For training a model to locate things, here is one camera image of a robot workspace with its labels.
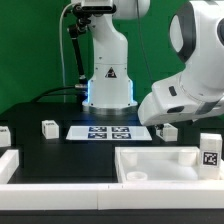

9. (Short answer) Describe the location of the black cable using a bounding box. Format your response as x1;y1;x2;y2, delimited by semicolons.
30;85;88;103

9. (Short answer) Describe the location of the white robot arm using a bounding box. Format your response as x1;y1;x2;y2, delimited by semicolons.
71;0;224;125

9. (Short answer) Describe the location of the white marker sheet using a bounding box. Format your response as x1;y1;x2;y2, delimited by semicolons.
66;126;152;141

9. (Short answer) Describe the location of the white left fence bar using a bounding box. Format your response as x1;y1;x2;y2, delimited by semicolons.
0;150;19;184

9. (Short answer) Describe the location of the white square tabletop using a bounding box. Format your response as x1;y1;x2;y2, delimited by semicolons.
115;146;224;183

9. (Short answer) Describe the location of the white fence bar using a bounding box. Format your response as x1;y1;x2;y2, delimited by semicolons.
0;181;224;210
0;150;19;184

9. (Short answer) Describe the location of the white front fence bar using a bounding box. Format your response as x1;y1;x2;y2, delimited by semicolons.
0;181;224;210

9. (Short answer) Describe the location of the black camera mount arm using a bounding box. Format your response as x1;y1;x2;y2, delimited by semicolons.
68;3;116;87

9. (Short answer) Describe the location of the white cable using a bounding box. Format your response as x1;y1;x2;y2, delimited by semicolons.
58;2;81;88

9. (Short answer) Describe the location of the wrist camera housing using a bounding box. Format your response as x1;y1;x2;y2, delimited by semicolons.
138;73;224;126

